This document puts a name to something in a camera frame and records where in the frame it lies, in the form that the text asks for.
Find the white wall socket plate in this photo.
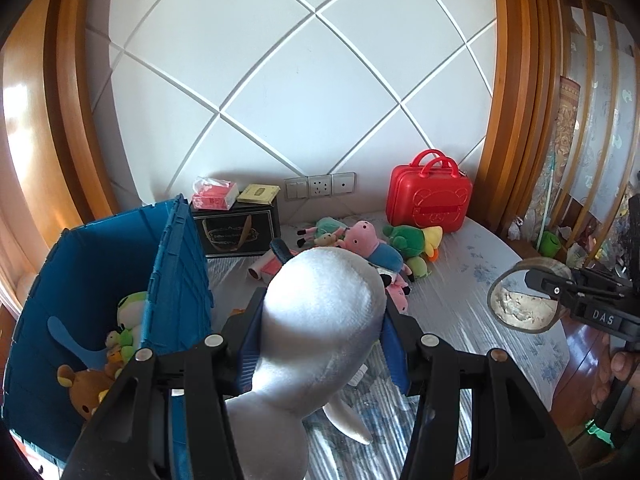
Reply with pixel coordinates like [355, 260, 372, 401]
[331, 172, 357, 196]

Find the white plush animal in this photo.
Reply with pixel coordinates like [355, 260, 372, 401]
[222, 238, 388, 480]

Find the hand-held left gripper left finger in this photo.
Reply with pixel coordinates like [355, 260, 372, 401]
[60, 287, 268, 480]

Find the red toy suitcase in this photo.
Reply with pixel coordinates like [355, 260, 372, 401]
[386, 149, 473, 234]

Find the blue plastic storage crate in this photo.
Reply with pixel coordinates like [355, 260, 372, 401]
[1, 194, 217, 480]

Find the light green frog plush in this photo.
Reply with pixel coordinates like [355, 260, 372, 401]
[116, 291, 148, 346]

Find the wooden wall trim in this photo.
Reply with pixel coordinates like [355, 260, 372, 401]
[0, 0, 121, 321]
[472, 0, 558, 231]

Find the pink tissue pack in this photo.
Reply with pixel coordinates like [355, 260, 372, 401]
[192, 176, 238, 211]
[262, 252, 288, 276]

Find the black gift box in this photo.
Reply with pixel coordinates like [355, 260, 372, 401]
[192, 195, 282, 258]

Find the pig plush with blue body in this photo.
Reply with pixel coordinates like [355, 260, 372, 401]
[335, 220, 413, 281]

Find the yellow flat packet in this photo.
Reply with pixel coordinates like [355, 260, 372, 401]
[236, 184, 281, 205]

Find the wooden frosted glass screen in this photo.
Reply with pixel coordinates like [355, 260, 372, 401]
[555, 0, 640, 226]

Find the brown bear plush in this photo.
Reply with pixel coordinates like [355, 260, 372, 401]
[56, 364, 118, 421]

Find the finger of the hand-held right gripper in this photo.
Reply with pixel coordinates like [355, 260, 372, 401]
[522, 267, 583, 311]

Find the person's right hand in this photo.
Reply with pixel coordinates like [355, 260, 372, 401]
[592, 335, 640, 431]

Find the pig plush with teal dress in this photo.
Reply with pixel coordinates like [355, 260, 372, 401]
[296, 216, 348, 248]

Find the green plastic cup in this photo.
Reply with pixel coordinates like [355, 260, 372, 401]
[539, 231, 565, 256]

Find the yellow duck plush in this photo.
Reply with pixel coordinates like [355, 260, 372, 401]
[422, 226, 444, 263]

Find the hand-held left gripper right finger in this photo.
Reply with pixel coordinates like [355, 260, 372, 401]
[381, 300, 581, 480]

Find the patterned wall hanging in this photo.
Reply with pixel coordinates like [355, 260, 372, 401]
[530, 76, 581, 241]

